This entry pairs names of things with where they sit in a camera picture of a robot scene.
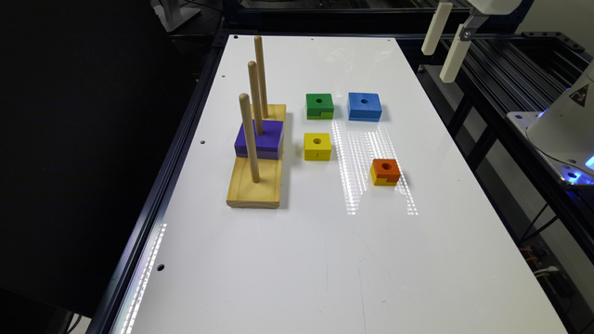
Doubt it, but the black aluminium table frame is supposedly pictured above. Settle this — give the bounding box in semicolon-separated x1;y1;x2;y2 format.
89;31;565;333

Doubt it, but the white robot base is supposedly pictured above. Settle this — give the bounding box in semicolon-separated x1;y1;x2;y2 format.
507;65;593;188

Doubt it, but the wooden base board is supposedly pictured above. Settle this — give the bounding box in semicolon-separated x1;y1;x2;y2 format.
226;103;288;210

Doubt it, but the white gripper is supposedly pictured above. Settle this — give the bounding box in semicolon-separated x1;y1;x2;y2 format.
421;0;522;84

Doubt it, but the blue block with hole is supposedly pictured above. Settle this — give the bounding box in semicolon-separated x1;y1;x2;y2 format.
348;92;382;122

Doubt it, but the orange and yellow block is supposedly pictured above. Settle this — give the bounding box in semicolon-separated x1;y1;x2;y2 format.
370;159;401;186

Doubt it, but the green and yellow block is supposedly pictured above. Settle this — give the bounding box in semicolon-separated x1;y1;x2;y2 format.
305;94;334;120

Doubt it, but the yellow block with hole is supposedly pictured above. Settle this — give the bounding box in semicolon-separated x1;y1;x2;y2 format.
303;133;331;161

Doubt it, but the wooden peg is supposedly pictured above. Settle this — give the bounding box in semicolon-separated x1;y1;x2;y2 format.
248;61;265;135
254;35;268;119
239;93;260;183

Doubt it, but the purple block on peg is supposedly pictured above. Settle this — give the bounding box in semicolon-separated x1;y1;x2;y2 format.
234;121;284;160

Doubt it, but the middle wooden peg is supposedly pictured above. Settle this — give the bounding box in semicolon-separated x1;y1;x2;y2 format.
248;61;265;135

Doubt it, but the rear wooden peg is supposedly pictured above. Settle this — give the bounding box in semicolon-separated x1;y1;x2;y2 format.
254;35;268;119

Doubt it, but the white stand in background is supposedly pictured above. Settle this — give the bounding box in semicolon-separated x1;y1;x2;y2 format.
151;0;200;32

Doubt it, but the front wooden peg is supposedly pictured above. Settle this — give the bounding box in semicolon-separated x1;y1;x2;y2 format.
239;93;260;183

